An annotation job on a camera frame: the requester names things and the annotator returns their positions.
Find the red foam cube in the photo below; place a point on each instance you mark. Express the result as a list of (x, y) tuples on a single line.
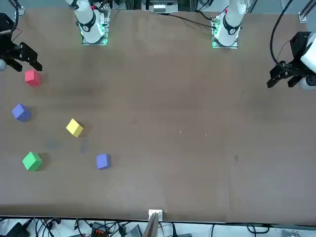
[(32, 77)]

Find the aluminium frame post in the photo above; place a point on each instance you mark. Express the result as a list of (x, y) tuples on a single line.
[(153, 227)]

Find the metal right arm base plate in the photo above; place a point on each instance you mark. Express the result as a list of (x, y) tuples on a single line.
[(106, 17)]

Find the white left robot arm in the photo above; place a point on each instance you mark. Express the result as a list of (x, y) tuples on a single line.
[(229, 27)]

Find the yellow foam cube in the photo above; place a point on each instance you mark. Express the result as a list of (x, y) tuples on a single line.
[(74, 127)]

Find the black orange connector block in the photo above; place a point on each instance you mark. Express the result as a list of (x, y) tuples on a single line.
[(98, 228)]

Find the aluminium corner bracket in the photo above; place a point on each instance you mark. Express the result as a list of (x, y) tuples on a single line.
[(303, 16), (20, 9)]

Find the purple foam cube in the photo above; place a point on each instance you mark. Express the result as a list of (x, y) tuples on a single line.
[(103, 161), (21, 112)]

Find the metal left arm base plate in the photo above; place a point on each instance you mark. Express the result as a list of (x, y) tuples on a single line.
[(213, 42)]

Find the green foam cube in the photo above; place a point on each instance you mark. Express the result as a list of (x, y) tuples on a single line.
[(31, 161)]

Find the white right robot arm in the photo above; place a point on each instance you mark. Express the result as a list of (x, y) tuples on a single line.
[(89, 27)]

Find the black power brick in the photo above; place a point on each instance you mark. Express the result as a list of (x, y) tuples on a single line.
[(18, 230)]

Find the white power strip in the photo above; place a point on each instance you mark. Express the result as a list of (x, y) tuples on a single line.
[(159, 8)]

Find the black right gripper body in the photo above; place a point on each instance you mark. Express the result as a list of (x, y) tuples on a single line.
[(7, 49)]

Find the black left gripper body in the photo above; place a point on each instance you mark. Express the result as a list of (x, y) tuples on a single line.
[(300, 45)]

